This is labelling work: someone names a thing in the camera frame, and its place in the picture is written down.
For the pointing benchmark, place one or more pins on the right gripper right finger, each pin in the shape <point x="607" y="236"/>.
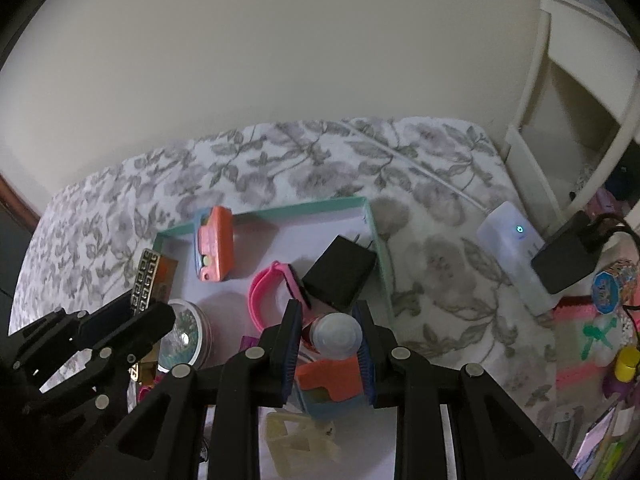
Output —
<point x="451" y="424"/>

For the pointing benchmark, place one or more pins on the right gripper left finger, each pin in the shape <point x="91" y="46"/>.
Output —
<point x="215" y="409"/>

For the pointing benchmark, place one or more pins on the gold patterned hair comb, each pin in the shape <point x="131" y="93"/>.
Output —
<point x="144" y="371"/>

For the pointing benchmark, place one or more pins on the orange blue toy case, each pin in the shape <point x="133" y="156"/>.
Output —
<point x="214" y="244"/>
<point x="327" y="388"/>

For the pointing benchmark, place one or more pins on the pink wrist band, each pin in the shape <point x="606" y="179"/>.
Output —
<point x="264" y="292"/>

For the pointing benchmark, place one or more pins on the black power adapter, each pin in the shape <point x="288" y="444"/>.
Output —
<point x="337" y="277"/>

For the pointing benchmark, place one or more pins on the magenta rectangular packet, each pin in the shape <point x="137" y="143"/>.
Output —
<point x="248" y="342"/>

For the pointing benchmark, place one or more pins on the round glitter snow globe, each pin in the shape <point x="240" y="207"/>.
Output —
<point x="190" y="341"/>

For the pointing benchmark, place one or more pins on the pink crochet mat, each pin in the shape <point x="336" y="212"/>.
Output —
<point x="586" y="346"/>

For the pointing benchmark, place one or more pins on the white power bank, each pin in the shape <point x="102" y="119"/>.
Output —
<point x="509" y="237"/>

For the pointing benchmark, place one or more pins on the round blue cartoon sticker tin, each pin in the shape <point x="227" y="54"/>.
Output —
<point x="605" y="292"/>

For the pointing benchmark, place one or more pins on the black charger brick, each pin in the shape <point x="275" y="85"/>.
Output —
<point x="571" y="253"/>

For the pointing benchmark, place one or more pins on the teal cardboard box tray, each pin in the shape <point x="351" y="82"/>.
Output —
<point x="297" y="235"/>

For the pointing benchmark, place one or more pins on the floral grey white blanket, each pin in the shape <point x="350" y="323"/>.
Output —
<point x="429" y="182"/>

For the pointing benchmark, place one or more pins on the white wooden shelf unit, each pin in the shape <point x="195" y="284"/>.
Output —
<point x="578" y="114"/>

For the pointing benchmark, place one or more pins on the cream plastic toy frame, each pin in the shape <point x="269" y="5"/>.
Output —
<point x="297" y="442"/>

